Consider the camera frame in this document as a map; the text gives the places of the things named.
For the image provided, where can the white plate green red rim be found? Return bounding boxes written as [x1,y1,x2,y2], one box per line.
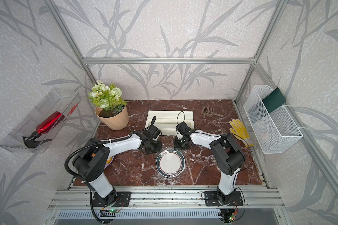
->
[156,148,186,178]

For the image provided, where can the cream plastic wrap dispenser box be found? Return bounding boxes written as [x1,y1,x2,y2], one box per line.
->
[145,111,194,136]

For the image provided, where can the clear plastic wrap sheet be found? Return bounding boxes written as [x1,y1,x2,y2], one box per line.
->
[153,147,189,181]

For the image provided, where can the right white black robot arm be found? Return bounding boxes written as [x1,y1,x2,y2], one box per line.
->
[173,122,246,204]

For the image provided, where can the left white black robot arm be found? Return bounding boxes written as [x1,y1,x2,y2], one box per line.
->
[64,125,162,198]

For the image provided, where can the purple plate of toy food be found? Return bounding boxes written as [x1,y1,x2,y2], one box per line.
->
[104,156,114,169]

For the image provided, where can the brown slotted spatula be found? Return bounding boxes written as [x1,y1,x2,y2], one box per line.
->
[201,106,224,118]

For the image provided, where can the beige flower pot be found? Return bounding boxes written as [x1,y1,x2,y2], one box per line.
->
[95,106,129,131]

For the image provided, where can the yellow work glove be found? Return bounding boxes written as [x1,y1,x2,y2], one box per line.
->
[229,119,254,147]

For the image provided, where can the white green artificial flowers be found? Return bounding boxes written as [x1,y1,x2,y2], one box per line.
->
[88,80,126,118]

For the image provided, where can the dark green card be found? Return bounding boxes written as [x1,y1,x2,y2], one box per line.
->
[263,87,286,113]

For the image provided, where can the red spray bottle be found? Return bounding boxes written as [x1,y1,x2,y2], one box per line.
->
[23,104,78,149]

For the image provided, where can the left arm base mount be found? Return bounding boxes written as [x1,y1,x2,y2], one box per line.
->
[92,192,131,207]

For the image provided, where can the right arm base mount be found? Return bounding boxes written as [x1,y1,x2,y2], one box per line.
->
[204,190,244,207]

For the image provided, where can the white wire mesh basket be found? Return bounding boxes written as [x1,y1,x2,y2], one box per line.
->
[244,85,303,154]

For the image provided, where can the aluminium front rail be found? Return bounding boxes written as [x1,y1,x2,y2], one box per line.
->
[48,185,284,210]

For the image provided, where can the clear plastic wall bin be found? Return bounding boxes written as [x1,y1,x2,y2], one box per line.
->
[0,88,81,153]

